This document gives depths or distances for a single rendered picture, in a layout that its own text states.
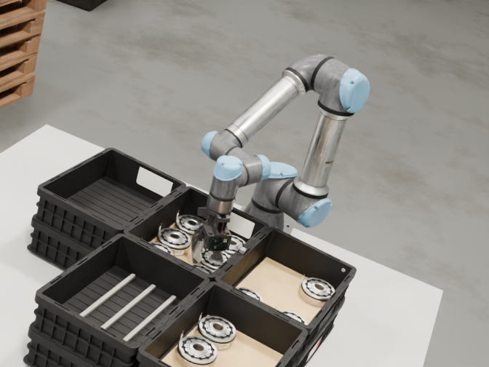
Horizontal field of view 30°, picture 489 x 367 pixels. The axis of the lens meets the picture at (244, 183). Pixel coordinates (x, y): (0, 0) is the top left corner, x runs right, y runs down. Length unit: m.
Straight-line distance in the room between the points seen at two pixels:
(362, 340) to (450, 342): 1.53
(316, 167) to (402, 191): 2.76
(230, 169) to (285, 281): 0.46
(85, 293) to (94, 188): 0.56
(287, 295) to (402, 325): 0.48
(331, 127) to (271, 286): 0.51
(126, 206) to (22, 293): 0.46
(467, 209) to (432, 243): 0.61
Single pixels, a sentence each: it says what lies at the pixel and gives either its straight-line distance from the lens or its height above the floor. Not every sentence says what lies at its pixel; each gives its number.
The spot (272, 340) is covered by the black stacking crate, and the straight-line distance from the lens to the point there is 2.48.
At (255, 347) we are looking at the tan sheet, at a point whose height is 0.83.
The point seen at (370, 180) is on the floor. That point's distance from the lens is 5.53.
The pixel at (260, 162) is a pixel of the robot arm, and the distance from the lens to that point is 2.59.
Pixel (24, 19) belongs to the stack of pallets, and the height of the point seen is 0.50.
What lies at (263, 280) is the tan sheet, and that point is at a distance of 2.74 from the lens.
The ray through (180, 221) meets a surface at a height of 0.86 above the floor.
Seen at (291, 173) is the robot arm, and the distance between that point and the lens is 2.93.
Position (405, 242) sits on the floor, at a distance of 5.01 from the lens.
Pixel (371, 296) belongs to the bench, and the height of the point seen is 0.70.
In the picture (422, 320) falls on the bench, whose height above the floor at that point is 0.70.
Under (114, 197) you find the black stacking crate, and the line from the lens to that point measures 2.94.
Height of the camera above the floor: 2.32
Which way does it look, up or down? 28 degrees down
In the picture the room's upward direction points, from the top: 17 degrees clockwise
